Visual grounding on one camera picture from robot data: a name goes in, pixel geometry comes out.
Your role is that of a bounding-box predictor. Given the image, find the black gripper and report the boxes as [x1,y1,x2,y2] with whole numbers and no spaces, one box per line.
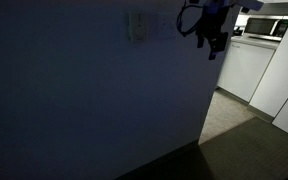
[195,0,232,61]

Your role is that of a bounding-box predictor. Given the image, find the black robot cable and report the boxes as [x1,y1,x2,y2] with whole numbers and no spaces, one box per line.
[176,0,206,38]

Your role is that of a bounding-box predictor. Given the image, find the steel microwave oven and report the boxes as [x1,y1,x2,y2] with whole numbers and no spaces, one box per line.
[243,14,288,43]

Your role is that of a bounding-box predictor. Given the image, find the dark countertop appliance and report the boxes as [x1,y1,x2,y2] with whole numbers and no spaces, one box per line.
[232,25,246,37]

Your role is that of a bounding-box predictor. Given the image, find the white kitchen counter cabinet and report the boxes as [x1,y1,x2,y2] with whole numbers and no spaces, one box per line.
[216,35,280,104]

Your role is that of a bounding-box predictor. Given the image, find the protruding dimmer light switch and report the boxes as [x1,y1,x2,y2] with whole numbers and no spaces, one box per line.
[128,11,150,43]

